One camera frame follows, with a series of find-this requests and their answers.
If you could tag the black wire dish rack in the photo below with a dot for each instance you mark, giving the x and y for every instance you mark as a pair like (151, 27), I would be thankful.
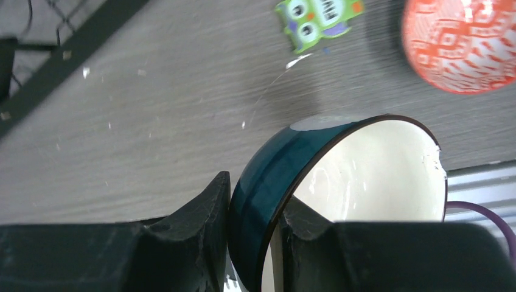
(57, 38)

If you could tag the blue white zigzag bowl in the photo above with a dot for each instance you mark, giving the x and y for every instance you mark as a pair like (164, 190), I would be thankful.
(463, 47)

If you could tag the green owl puzzle piece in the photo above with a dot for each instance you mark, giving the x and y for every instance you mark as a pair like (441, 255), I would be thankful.
(306, 22)

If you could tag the teal bowl white base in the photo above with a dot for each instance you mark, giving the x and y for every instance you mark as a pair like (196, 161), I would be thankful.
(383, 168)

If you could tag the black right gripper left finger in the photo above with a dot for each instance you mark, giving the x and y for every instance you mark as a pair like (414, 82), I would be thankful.
(184, 251)

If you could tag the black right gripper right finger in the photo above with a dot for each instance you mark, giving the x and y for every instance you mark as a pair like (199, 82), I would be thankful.
(319, 255)

